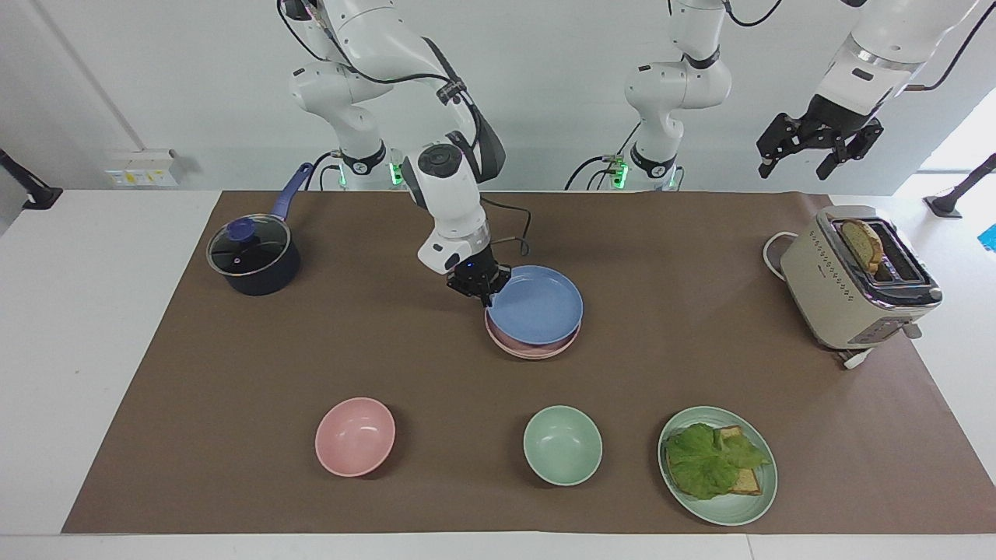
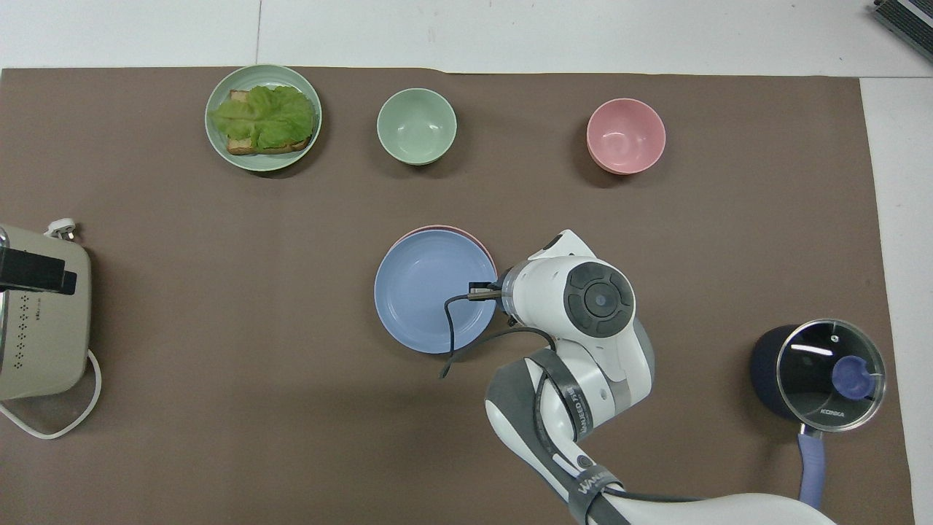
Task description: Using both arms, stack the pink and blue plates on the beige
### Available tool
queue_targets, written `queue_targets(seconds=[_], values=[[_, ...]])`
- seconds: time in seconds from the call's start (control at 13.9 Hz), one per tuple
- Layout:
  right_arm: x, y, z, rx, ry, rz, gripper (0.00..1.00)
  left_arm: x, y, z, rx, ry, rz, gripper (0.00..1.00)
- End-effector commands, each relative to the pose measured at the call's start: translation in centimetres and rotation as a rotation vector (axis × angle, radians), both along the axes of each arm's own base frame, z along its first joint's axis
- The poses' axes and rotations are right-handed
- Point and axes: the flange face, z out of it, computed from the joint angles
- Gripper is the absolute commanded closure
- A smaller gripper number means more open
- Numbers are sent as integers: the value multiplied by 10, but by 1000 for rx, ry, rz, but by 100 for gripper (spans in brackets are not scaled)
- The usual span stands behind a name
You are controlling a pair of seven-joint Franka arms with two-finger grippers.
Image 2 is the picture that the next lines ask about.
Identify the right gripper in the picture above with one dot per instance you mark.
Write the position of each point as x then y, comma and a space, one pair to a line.
482, 287

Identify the blue plate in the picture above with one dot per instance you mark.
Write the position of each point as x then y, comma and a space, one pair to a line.
419, 292

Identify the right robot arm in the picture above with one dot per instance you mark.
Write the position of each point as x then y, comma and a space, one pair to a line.
576, 350

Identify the pink plate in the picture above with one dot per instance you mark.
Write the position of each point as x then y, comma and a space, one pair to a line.
466, 232

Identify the green bowl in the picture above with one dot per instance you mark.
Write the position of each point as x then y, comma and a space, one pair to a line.
416, 125

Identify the pink bowl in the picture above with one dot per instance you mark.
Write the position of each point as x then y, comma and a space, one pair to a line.
625, 135

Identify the green lettuce leaf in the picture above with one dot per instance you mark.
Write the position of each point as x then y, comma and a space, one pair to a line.
266, 117

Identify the toasted bread slice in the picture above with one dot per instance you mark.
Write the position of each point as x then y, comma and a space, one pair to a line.
240, 146

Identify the dark blue pot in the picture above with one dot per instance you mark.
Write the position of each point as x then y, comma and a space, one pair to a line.
764, 364

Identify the green plate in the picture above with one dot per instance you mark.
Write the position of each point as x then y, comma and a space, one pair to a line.
219, 142

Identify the glass pot lid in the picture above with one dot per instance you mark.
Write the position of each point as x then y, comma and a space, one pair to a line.
824, 379

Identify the white plug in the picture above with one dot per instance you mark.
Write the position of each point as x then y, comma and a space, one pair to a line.
61, 227

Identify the beige toaster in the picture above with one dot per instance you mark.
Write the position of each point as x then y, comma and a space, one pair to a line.
44, 335

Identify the grey ribbed object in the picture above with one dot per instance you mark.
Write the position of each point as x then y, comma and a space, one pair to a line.
907, 18

